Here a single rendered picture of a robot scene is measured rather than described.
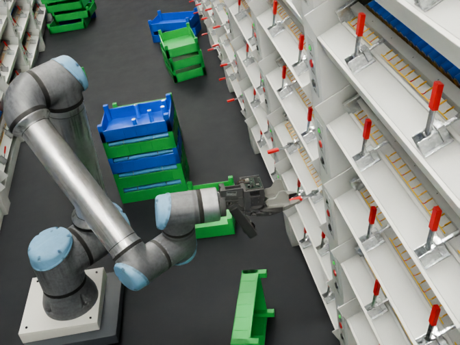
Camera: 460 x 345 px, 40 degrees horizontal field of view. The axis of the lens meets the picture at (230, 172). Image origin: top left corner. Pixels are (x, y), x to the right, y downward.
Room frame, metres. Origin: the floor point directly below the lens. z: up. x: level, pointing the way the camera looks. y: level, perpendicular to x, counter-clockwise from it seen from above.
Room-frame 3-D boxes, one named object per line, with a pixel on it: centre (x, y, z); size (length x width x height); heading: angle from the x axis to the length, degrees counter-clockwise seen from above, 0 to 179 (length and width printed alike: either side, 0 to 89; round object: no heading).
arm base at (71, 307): (1.65, 0.63, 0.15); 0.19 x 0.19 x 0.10
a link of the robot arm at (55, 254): (1.65, 0.62, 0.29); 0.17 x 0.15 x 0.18; 128
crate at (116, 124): (2.41, 0.34, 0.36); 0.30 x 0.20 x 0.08; 85
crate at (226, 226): (2.11, 0.11, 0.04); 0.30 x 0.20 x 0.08; 173
